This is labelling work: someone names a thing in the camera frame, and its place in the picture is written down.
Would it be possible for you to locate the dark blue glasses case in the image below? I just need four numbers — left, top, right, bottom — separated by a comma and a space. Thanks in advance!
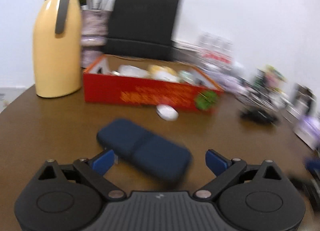
97, 118, 192, 183

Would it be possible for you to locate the black paper shopping bag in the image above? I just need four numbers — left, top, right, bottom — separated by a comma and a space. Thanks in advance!
104, 0, 180, 61

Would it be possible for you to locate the colourful snack packet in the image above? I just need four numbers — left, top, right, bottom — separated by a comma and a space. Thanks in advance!
265, 65, 286, 90

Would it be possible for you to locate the red cardboard box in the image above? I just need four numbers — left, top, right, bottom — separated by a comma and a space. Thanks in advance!
83, 55, 223, 114

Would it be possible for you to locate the purple knitted scrunchie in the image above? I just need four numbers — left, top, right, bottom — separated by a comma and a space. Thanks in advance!
217, 74, 242, 93

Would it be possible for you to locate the black fabric strap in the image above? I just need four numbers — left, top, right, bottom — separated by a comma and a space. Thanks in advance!
240, 108, 279, 124

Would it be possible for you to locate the yellow thermos jug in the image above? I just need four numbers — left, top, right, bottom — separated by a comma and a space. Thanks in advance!
33, 0, 82, 98

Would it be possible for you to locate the white sheep plush toy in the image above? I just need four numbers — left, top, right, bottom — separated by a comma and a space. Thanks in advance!
148, 65, 179, 83

